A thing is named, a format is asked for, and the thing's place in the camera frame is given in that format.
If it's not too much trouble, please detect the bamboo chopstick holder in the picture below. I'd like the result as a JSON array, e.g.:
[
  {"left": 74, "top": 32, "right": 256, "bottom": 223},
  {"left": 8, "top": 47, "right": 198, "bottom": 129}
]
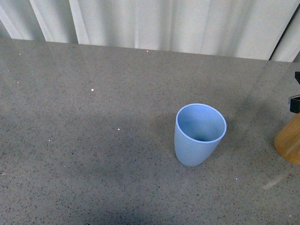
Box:
[{"left": 274, "top": 113, "right": 300, "bottom": 166}]

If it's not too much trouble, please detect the white curtain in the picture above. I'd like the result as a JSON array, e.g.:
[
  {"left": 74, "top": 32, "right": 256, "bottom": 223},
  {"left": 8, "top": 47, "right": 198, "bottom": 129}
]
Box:
[{"left": 0, "top": 0, "right": 300, "bottom": 62}]

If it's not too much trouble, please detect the blue plastic cup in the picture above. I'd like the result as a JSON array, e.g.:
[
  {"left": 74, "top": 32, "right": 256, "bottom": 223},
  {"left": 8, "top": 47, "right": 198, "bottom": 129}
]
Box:
[{"left": 174, "top": 103, "right": 227, "bottom": 167}]

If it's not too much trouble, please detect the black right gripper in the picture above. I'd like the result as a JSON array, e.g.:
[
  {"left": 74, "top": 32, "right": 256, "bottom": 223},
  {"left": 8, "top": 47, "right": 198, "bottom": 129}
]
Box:
[{"left": 289, "top": 71, "right": 300, "bottom": 113}]

